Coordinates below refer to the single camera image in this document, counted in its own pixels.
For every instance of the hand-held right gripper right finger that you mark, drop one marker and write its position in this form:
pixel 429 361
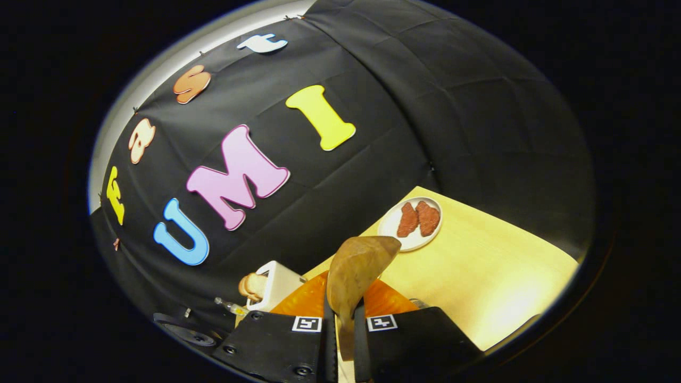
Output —
pixel 420 343

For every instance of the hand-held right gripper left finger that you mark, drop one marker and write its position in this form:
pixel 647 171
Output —
pixel 266 343

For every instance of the dark grey rice cooker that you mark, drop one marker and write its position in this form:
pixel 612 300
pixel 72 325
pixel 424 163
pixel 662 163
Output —
pixel 186 333

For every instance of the wooden spoon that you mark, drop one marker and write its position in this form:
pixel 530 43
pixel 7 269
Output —
pixel 356 268

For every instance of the small glass bottle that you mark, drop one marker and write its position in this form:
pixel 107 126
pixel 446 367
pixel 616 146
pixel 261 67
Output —
pixel 231 306

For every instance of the white toaster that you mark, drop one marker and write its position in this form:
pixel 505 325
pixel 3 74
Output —
pixel 279 287

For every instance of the toast bread slice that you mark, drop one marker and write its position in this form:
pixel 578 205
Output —
pixel 252 286

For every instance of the white round plate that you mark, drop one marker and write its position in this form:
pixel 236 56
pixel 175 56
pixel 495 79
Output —
pixel 388 229

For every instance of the red meat piece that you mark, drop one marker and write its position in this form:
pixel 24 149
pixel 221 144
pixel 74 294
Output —
pixel 428 218
pixel 407 219

